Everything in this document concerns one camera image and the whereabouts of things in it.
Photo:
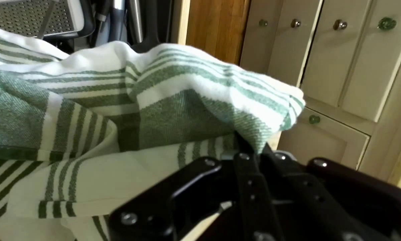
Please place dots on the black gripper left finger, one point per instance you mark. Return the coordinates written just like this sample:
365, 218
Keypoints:
201, 209

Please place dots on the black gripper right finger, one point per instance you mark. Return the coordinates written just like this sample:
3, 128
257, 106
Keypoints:
334, 205

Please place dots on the green and white striped towel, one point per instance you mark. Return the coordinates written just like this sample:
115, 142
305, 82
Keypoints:
174, 111

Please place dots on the cream lower cabinet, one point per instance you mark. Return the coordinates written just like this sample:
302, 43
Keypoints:
334, 67

